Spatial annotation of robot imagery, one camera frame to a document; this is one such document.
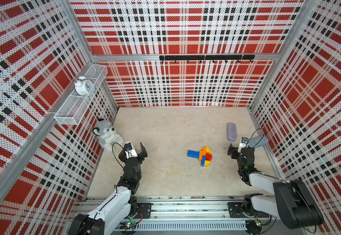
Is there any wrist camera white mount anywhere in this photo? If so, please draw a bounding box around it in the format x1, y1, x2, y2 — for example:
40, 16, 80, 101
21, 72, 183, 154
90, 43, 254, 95
124, 142, 136, 152
238, 137, 249, 153

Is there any blue grey oval case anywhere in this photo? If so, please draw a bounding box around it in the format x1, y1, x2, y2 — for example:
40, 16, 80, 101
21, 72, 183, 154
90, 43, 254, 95
248, 135, 268, 148

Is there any aluminium front rail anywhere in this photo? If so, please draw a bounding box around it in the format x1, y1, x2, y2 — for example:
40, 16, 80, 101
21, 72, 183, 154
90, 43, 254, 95
68, 196, 268, 223

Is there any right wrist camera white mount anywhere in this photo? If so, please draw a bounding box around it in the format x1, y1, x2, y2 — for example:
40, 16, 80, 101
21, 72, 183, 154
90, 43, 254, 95
238, 137, 249, 153

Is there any orange lego brick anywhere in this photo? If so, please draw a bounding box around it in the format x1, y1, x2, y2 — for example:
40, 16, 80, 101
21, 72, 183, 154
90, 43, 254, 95
198, 150, 206, 161

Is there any purple grey oval case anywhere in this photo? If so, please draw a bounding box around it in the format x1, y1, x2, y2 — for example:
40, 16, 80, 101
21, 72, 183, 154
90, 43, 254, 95
227, 122, 237, 142

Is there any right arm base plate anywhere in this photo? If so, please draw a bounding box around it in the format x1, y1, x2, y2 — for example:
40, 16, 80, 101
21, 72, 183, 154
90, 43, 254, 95
227, 202, 270, 218

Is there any blue square lego brick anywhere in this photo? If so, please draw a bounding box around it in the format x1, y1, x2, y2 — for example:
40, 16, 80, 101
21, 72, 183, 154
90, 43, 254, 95
187, 150, 200, 159

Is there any blue long lego brick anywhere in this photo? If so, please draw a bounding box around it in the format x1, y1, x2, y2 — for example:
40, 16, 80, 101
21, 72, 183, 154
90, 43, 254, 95
201, 155, 206, 167

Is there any yellow lego brick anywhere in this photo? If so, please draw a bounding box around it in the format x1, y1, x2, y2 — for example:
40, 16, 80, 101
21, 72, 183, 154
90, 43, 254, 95
203, 147, 212, 154
201, 160, 211, 167

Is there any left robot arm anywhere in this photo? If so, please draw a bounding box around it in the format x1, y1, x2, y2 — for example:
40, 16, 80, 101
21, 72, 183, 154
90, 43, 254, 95
68, 142, 148, 235

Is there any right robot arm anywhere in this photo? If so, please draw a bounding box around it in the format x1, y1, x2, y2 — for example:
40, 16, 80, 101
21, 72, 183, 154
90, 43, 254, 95
228, 145, 324, 229

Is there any white wire mesh shelf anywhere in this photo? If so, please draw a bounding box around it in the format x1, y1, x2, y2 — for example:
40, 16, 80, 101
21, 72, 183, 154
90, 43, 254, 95
54, 64, 107, 125

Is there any black hook rail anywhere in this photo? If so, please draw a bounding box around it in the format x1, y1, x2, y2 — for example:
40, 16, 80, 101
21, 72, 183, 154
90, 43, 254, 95
159, 54, 255, 62

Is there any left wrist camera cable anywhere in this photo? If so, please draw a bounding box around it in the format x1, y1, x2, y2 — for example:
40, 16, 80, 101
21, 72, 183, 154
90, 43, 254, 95
112, 142, 125, 169

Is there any grey husky plush toy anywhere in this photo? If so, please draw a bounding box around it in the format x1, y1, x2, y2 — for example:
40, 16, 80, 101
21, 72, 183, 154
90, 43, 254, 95
93, 118, 124, 152

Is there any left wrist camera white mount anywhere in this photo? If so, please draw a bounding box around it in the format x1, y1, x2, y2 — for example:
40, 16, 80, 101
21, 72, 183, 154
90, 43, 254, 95
124, 142, 136, 152

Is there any red square lego brick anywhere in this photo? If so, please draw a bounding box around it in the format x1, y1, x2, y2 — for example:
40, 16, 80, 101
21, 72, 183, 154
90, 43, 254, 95
205, 153, 213, 161

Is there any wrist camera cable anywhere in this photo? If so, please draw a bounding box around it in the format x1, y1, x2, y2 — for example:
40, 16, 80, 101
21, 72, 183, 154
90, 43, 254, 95
248, 128, 265, 149
112, 142, 125, 169

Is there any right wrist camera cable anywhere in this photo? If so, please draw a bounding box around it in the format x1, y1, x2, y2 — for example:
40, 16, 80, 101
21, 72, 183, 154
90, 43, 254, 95
248, 128, 265, 149

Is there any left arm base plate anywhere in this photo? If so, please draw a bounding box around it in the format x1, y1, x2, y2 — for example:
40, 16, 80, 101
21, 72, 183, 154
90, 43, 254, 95
133, 203, 153, 219

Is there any white alarm clock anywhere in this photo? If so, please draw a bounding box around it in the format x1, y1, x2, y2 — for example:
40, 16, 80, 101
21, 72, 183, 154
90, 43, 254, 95
74, 76, 95, 97

